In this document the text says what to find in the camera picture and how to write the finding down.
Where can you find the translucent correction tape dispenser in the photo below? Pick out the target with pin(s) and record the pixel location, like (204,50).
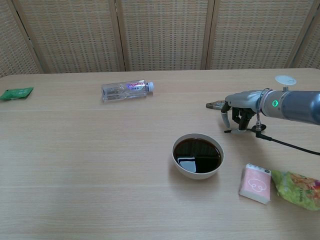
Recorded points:
(213,105)

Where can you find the green snack bag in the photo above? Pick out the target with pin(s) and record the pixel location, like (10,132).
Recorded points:
(297,192)

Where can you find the dark liquid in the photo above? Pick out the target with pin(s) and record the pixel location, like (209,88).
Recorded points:
(205,155)

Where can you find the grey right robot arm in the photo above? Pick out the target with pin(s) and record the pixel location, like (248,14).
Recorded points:
(295,105)

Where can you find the green sachet packet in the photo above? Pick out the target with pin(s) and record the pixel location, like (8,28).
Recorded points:
(15,93)

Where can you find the white ceramic bowl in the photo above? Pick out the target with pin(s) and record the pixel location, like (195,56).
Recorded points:
(197,176)

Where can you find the woven bamboo folding screen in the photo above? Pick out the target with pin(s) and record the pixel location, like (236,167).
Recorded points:
(162,35)

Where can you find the black plastic spoon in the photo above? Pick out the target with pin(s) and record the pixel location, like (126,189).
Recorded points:
(227,130)

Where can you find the white round table grommet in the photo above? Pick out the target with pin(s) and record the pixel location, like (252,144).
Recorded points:
(285,79)

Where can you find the clear plastic water bottle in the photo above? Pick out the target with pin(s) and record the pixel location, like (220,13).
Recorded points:
(120,91)

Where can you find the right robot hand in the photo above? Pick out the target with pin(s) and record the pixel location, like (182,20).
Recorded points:
(245,98)

